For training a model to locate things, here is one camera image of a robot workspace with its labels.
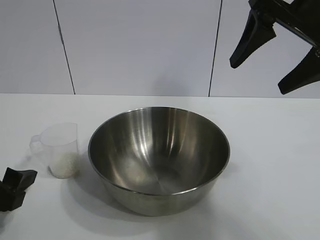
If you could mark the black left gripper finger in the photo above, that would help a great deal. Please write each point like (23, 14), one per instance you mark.
(21, 178)
(11, 198)

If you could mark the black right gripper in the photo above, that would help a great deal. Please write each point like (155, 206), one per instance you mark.
(295, 16)

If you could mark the white rice grains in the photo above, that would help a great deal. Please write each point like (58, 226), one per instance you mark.
(63, 166)

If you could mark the clear plastic measuring cup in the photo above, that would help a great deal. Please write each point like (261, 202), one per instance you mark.
(57, 142)

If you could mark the stainless steel mixing bowl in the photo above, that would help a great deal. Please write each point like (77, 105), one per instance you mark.
(160, 155)

